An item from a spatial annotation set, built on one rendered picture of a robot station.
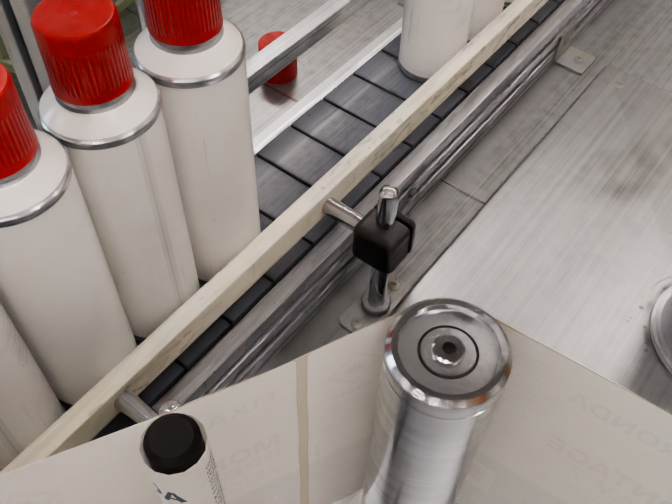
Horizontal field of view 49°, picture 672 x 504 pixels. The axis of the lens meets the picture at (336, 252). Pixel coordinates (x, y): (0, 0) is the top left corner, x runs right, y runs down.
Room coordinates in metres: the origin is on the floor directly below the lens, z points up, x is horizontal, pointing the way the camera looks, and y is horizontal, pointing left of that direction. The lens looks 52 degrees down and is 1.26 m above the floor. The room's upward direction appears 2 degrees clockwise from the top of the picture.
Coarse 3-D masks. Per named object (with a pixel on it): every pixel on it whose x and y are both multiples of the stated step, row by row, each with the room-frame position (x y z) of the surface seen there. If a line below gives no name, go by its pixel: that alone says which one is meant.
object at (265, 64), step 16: (336, 0) 0.44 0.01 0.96; (352, 0) 0.45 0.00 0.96; (368, 0) 0.46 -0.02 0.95; (320, 16) 0.43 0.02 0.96; (336, 16) 0.43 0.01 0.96; (288, 32) 0.41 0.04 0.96; (304, 32) 0.41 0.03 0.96; (320, 32) 0.42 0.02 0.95; (272, 48) 0.39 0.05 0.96; (288, 48) 0.39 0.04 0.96; (304, 48) 0.40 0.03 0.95; (256, 64) 0.37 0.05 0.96; (272, 64) 0.38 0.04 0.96; (288, 64) 0.39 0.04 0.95; (256, 80) 0.37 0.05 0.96
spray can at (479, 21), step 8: (480, 0) 0.51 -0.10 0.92; (488, 0) 0.51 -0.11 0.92; (496, 0) 0.52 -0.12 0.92; (504, 0) 0.53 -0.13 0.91; (480, 8) 0.51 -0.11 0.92; (488, 8) 0.51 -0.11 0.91; (496, 8) 0.52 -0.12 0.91; (472, 16) 0.51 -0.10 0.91; (480, 16) 0.51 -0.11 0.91; (488, 16) 0.51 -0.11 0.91; (496, 16) 0.52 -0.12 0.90; (472, 24) 0.51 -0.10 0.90; (480, 24) 0.51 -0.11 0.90; (488, 24) 0.51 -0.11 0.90; (472, 32) 0.51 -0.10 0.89
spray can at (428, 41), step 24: (408, 0) 0.48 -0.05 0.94; (432, 0) 0.46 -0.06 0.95; (456, 0) 0.46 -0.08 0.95; (408, 24) 0.47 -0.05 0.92; (432, 24) 0.46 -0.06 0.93; (456, 24) 0.46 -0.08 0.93; (408, 48) 0.47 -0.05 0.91; (432, 48) 0.46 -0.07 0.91; (456, 48) 0.46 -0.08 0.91; (408, 72) 0.47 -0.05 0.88; (432, 72) 0.46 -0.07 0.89
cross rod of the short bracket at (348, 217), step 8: (328, 200) 0.31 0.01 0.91; (336, 200) 0.31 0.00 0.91; (328, 208) 0.30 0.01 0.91; (336, 208) 0.30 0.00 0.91; (344, 208) 0.30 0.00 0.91; (328, 216) 0.30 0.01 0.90; (336, 216) 0.30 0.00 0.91; (344, 216) 0.30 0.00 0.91; (352, 216) 0.30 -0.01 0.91; (360, 216) 0.30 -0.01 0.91; (344, 224) 0.29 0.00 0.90; (352, 224) 0.29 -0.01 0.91
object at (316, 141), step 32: (384, 64) 0.48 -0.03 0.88; (352, 96) 0.44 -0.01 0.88; (384, 96) 0.44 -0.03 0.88; (288, 128) 0.40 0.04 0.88; (320, 128) 0.41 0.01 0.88; (352, 128) 0.41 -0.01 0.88; (416, 128) 0.41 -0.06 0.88; (256, 160) 0.37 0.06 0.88; (288, 160) 0.37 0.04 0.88; (320, 160) 0.37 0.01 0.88; (384, 160) 0.38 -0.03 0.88; (288, 192) 0.34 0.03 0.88; (352, 192) 0.34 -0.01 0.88; (320, 224) 0.31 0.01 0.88; (288, 256) 0.29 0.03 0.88; (256, 288) 0.26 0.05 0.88; (224, 320) 0.24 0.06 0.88; (192, 352) 0.21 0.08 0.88; (160, 384) 0.19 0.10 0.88
